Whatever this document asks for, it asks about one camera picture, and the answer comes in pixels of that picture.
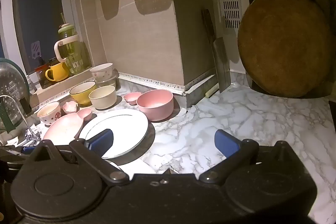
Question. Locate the metal colander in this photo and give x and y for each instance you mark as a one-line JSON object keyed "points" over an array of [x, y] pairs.
{"points": [[11, 82]]}

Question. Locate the yellow mug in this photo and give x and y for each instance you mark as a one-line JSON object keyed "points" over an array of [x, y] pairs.
{"points": [[59, 71]]}

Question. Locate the pink bear-shaped plate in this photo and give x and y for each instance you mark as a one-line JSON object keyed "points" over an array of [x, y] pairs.
{"points": [[64, 129]]}

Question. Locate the window sticker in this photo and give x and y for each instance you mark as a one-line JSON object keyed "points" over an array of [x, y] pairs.
{"points": [[36, 49]]}

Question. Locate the white round plate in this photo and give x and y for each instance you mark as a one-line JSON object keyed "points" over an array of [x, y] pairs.
{"points": [[126, 129]]}

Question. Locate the pink bowl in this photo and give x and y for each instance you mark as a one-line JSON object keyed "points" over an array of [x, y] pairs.
{"points": [[155, 106]]}

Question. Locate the clear glass container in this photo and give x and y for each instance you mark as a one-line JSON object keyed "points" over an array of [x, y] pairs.
{"points": [[110, 82]]}

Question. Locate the round wooden cutting board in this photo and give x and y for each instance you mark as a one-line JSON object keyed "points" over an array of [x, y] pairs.
{"points": [[286, 43]]}

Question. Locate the yellow bowl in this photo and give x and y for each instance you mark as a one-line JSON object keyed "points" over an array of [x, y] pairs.
{"points": [[81, 94]]}

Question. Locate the white red-spotted bowl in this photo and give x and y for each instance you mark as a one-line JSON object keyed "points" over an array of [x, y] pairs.
{"points": [[49, 113]]}

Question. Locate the small white bottle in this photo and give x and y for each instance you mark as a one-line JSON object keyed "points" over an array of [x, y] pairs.
{"points": [[30, 86]]}

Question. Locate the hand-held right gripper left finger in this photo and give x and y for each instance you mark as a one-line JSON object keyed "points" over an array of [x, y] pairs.
{"points": [[101, 141]]}

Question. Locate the metal faucet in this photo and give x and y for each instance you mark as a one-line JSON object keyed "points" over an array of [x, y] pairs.
{"points": [[29, 129]]}

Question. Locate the cream bowl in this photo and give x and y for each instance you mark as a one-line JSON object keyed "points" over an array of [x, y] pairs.
{"points": [[103, 99]]}

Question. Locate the white rod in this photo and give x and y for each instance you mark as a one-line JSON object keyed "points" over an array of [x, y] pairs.
{"points": [[212, 90]]}

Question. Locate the brown glass jar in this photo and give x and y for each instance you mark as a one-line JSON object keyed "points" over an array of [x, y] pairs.
{"points": [[41, 74]]}

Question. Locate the small pink flower dish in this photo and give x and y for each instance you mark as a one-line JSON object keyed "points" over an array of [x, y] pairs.
{"points": [[69, 107]]}

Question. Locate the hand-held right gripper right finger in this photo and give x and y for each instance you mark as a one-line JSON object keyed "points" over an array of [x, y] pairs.
{"points": [[225, 142]]}

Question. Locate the kitchen cleaver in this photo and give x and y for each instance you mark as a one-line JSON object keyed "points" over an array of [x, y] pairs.
{"points": [[221, 66]]}

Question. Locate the small pink heart dish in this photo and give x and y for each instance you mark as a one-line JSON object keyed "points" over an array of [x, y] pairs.
{"points": [[132, 98]]}

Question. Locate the white floral bowl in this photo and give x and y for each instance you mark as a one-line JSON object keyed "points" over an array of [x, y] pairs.
{"points": [[101, 71]]}

